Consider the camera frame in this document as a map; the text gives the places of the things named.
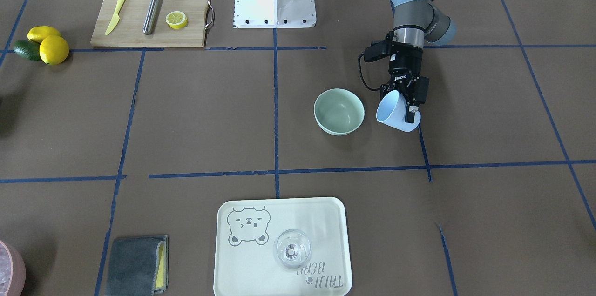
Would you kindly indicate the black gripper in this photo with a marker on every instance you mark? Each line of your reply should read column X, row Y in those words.
column 406, row 63

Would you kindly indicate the light blue plastic cup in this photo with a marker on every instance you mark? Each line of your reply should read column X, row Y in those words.
column 392, row 112

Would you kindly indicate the green ceramic bowl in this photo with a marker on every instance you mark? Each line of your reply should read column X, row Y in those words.
column 338, row 111

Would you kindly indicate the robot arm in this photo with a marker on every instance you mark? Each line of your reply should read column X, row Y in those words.
column 415, row 23

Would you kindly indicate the pink bowl with ice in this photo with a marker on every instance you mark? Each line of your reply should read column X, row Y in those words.
column 13, row 270

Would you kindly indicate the cream serving tray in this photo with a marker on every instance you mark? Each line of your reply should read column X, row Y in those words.
column 245, row 263

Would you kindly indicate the clear glass on tray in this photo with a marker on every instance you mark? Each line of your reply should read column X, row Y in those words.
column 293, row 249

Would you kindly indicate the half lemon slice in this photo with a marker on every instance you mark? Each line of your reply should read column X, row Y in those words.
column 176, row 19

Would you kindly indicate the steel muddler black cap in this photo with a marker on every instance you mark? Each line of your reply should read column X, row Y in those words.
column 151, row 17

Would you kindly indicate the yellow plastic knife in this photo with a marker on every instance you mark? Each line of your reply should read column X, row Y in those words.
column 115, row 18

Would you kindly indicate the grey folded cloth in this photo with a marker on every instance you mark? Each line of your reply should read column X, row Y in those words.
column 138, row 266

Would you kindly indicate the yellow lemon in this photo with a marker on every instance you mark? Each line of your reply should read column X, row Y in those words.
column 54, row 50
column 40, row 33

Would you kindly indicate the green avocado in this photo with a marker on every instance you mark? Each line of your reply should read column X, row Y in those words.
column 27, row 49

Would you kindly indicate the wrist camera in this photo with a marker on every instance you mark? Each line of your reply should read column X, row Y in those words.
column 378, row 50

